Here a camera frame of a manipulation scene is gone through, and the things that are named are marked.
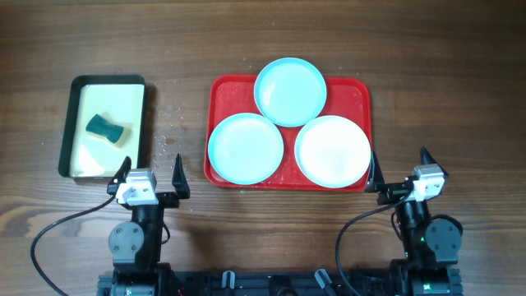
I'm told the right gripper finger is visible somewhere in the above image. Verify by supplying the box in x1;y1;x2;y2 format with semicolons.
420;146;449;177
364;151;385;192

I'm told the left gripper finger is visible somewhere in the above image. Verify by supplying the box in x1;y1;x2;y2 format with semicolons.
107;156;132;193
171;154;191;199

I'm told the white plate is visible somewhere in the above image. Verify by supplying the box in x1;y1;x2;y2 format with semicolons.
294;115;371;189

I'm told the green scrubbing sponge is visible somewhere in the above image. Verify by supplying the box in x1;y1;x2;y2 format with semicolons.
85;114;124;144

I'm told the light blue plate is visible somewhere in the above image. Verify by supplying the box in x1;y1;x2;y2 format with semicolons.
253;58;327;127
207;113;284;185

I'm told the light blue plate top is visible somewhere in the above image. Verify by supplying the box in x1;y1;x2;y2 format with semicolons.
253;58;327;127

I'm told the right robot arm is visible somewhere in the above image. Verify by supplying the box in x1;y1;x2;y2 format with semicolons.
366;147;464;296

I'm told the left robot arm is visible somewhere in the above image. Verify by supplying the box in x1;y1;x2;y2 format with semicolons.
97;155;190;296

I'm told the dark green soapy water tray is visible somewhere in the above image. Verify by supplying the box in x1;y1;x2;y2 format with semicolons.
58;75;147;179

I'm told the red plastic tray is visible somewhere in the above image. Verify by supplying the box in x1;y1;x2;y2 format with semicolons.
204;74;373;191

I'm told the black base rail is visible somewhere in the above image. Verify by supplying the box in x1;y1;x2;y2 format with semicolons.
96;269;464;296

